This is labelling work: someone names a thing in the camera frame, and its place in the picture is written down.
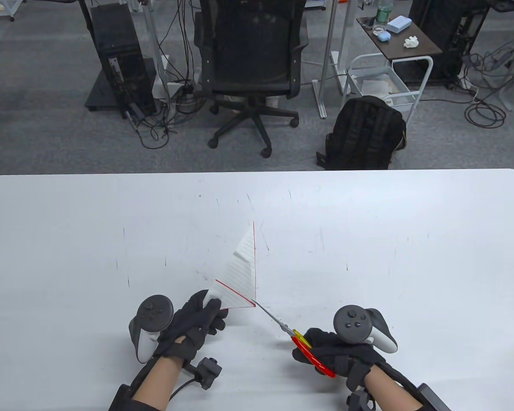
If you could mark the person's left hand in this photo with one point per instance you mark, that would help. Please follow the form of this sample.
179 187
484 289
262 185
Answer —
188 332

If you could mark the person's right hand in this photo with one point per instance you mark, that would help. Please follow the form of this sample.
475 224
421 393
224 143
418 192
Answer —
347 353

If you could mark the person's left fingers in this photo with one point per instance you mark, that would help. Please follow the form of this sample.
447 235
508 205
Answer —
214 319

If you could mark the person's right fingers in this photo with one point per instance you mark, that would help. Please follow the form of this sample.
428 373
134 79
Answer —
321 344

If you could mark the red and yellow scissors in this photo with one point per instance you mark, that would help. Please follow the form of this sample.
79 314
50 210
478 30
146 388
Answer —
304 344

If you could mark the white lined paper sheet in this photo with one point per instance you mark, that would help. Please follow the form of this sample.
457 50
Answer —
240 278

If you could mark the person's right forearm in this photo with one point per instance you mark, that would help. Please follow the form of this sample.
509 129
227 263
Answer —
387 389

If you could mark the person's left forearm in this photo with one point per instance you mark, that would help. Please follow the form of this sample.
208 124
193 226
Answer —
158 383

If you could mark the grey and white glove controller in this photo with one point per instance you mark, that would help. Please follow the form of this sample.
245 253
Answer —
357 323
154 314

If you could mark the black backpack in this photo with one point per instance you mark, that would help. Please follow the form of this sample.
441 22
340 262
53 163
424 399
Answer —
364 132

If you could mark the black office chair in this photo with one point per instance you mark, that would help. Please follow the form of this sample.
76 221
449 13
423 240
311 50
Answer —
250 51

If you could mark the black computer tower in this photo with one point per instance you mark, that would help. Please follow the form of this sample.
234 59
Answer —
120 60

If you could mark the white desk leg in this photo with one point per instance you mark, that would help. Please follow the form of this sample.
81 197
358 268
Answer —
154 47
327 55

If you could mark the white power strip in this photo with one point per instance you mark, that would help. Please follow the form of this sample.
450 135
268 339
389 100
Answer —
466 81

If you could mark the brown top side table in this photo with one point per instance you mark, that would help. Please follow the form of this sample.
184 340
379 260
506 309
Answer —
396 40

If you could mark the light blue earbud case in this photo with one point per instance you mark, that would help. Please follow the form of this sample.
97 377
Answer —
383 36

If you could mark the white crumpled tissue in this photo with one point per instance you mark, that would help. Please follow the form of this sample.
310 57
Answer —
411 42

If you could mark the light blue box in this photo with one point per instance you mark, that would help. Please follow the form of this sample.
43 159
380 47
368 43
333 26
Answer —
399 24

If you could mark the black equipment cabinet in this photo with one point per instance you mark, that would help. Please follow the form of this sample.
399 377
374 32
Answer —
445 34

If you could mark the green plastic bottle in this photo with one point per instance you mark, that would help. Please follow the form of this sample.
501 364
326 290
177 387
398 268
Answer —
384 10

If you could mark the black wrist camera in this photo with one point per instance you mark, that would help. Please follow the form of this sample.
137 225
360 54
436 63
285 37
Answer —
360 400
207 370

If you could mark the black flat base plate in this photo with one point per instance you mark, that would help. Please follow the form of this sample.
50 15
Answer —
95 96

